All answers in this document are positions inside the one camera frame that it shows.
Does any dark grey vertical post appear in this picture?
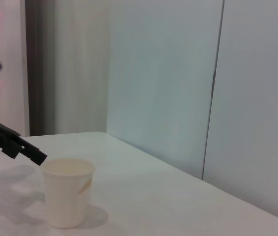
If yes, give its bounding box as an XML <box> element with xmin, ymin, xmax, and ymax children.
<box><xmin>25</xmin><ymin>0</ymin><xmax>56</xmax><ymax>137</ymax></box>

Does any white paper cup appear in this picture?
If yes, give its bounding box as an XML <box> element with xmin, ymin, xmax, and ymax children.
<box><xmin>40</xmin><ymin>158</ymin><xmax>96</xmax><ymax>229</ymax></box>

